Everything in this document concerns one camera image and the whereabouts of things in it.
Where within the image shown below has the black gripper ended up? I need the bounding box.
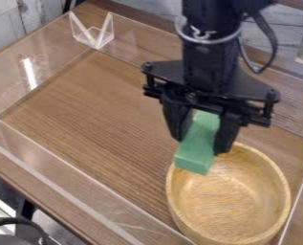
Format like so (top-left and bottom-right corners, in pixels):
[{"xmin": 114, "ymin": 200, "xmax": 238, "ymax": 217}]
[{"xmin": 140, "ymin": 40, "xmax": 280, "ymax": 155}]

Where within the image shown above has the green rectangular block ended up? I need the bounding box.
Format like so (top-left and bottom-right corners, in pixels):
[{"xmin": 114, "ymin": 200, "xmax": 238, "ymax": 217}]
[{"xmin": 174, "ymin": 111, "xmax": 220, "ymax": 175}]

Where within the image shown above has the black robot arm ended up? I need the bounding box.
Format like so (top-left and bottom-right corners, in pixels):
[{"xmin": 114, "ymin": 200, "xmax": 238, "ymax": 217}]
[{"xmin": 140, "ymin": 0, "xmax": 280, "ymax": 154}]

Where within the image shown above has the brown wooden bowl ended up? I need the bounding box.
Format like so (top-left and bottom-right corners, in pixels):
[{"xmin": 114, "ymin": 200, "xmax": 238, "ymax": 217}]
[{"xmin": 167, "ymin": 143, "xmax": 291, "ymax": 245}]

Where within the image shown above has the clear acrylic tray wall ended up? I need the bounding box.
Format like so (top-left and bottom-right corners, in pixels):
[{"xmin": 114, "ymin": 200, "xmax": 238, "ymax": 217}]
[{"xmin": 0, "ymin": 3, "xmax": 303, "ymax": 245}]

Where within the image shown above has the clear acrylic corner bracket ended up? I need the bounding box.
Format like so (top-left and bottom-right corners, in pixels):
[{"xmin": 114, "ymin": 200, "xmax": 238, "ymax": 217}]
[{"xmin": 68, "ymin": 11, "xmax": 114, "ymax": 50}]

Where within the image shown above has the black cable near floor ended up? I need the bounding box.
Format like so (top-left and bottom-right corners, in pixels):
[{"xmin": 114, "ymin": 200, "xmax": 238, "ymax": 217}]
[{"xmin": 0, "ymin": 217, "xmax": 48, "ymax": 245}]

